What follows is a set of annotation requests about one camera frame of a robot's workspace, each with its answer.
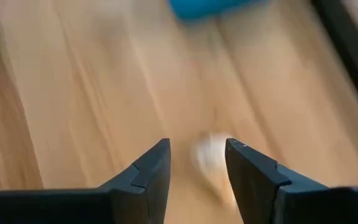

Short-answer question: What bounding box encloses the blue plastic basket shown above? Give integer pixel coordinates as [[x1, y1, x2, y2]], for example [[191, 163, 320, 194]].
[[168, 0, 260, 21]]

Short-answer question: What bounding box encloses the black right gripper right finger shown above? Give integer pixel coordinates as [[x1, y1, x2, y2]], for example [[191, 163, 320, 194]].
[[225, 139, 358, 224]]

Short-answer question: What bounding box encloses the white garlic bulb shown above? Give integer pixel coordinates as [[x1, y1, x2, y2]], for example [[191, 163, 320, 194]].
[[190, 132, 237, 206]]

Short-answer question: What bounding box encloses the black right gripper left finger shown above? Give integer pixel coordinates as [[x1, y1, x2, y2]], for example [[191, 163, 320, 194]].
[[0, 139, 171, 224]]

